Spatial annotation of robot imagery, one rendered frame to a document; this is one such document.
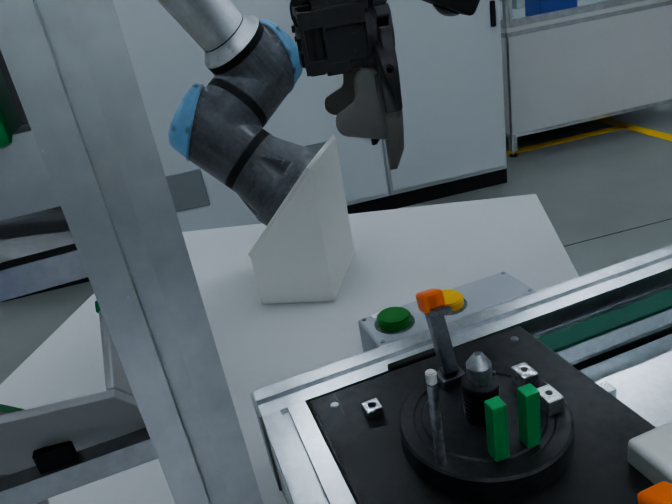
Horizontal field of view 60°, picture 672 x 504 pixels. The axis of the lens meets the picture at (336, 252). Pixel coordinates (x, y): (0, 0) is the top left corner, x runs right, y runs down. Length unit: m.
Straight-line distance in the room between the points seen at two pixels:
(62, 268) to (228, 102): 0.70
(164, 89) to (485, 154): 1.96
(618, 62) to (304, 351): 4.18
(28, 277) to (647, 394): 0.56
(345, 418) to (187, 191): 2.98
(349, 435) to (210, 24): 0.67
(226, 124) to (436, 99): 2.74
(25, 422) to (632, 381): 0.56
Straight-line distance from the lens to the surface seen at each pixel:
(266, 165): 0.95
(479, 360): 0.47
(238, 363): 0.87
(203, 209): 3.51
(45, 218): 0.25
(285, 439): 0.56
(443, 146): 3.70
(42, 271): 0.31
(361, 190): 3.60
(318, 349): 0.86
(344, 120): 0.53
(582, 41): 4.62
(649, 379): 0.68
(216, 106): 0.98
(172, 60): 3.35
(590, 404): 0.56
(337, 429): 0.54
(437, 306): 0.52
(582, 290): 0.74
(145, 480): 0.74
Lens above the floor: 1.33
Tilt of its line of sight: 24 degrees down
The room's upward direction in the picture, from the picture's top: 10 degrees counter-clockwise
